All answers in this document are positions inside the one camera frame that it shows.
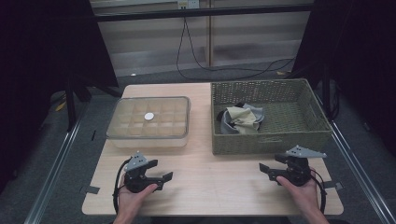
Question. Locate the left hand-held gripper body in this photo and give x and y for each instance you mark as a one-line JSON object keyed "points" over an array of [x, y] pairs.
{"points": [[135, 182]]}

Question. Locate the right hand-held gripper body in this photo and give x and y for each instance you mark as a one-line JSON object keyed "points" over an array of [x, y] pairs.
{"points": [[299, 174]]}

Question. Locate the green woven basket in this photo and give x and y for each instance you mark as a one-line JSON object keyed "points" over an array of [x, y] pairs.
{"points": [[280, 141]]}

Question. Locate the white divided storage box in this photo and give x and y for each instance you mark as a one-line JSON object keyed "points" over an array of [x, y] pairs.
{"points": [[149, 143]]}

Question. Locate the pale beige sock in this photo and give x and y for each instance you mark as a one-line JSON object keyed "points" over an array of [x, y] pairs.
{"points": [[249, 130], [243, 116]]}

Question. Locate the clear box lid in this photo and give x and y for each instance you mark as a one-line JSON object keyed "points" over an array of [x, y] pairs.
{"points": [[149, 116]]}

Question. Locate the person's left hand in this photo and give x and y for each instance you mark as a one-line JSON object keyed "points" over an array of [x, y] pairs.
{"points": [[130, 202]]}

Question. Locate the person's right hand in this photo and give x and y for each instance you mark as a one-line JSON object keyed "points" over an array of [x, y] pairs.
{"points": [[306, 197]]}

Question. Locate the grey tape piece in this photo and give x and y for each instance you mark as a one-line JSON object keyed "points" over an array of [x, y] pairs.
{"points": [[333, 185], [91, 189]]}

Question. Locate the black stand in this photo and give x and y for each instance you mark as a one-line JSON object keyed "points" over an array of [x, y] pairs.
{"points": [[71, 109], [326, 93]]}

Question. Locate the yellow tape piece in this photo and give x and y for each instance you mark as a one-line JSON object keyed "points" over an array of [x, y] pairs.
{"points": [[281, 73], [60, 106]]}

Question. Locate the black curtain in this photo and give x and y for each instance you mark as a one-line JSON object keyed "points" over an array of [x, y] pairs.
{"points": [[358, 46], [37, 46]]}

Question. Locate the black horizontal bar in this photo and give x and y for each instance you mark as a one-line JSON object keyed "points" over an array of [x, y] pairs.
{"points": [[218, 11]]}

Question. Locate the metal rail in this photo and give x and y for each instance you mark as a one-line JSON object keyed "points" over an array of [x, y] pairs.
{"points": [[358, 174], [53, 174]]}

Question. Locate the wall socket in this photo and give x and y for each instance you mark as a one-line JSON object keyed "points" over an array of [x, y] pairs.
{"points": [[188, 3]]}

